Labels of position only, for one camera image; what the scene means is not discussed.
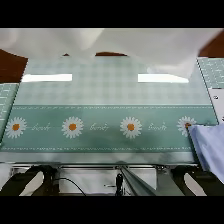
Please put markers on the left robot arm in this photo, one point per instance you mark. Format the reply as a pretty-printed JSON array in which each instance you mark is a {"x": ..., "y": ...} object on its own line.
[{"x": 20, "y": 181}]

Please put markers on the light blue shirt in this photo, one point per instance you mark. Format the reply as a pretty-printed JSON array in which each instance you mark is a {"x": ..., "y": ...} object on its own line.
[{"x": 210, "y": 150}]

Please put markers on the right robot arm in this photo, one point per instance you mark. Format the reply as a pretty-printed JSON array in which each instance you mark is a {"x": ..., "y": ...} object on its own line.
[{"x": 196, "y": 180}]

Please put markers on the white shirt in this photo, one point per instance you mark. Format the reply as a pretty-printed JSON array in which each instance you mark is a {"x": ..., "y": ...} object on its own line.
[{"x": 150, "y": 46}]

